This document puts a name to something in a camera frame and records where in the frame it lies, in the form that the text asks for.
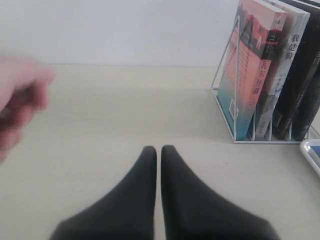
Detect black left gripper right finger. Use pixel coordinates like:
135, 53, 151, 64
161, 145, 278, 240

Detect black spine white-title book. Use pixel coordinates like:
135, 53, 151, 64
291, 52, 320, 142

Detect white grey spine book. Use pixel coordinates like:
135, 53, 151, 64
254, 0, 311, 140

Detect blurred human hand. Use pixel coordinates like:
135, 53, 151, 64
0, 54, 55, 163

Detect white wire book rack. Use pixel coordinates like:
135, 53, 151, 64
210, 15, 320, 145

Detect white plastic tray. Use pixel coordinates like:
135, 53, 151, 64
299, 138, 320, 176

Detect red teal spine book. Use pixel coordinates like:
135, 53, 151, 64
217, 0, 287, 141

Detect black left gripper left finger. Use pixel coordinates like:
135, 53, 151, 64
50, 146, 157, 240

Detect black spine thin book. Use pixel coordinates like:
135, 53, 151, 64
272, 0, 320, 140

